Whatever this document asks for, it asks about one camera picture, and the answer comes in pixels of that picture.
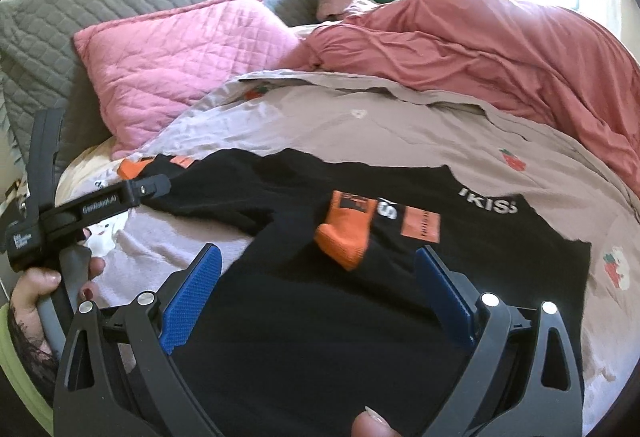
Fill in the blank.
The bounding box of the black t-shirt with orange patches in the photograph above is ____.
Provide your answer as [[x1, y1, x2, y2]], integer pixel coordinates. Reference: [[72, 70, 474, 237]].
[[117, 148, 593, 437]]

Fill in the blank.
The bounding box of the person's left hand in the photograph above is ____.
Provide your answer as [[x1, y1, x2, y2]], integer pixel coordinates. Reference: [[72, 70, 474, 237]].
[[9, 228, 107, 320]]

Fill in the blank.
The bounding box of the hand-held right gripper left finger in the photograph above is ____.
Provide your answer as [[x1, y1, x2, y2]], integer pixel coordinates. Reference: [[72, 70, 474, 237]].
[[52, 243, 223, 437]]

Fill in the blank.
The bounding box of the salmon red duvet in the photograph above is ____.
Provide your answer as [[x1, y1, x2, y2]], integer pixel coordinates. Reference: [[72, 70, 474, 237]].
[[280, 0, 640, 223]]

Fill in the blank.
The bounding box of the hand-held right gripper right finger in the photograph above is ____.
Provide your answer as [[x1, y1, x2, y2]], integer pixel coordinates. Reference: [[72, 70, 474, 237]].
[[414, 244, 586, 437]]

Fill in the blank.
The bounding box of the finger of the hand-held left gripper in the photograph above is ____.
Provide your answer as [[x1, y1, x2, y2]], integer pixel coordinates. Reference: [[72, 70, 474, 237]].
[[129, 172, 174, 207]]

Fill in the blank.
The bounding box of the person's left forearm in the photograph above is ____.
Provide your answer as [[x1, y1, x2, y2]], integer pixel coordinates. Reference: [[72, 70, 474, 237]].
[[0, 304, 58, 424]]

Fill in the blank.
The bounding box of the pink quilted blanket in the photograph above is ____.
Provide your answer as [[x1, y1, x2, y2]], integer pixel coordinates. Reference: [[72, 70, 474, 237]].
[[74, 0, 301, 160]]

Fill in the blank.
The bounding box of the person's right hand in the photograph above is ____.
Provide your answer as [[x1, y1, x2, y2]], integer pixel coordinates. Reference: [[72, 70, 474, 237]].
[[350, 406, 402, 437]]

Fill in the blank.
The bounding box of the beige strawberry print bed sheet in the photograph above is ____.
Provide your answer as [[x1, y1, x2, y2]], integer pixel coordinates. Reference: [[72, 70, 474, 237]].
[[55, 70, 640, 428]]

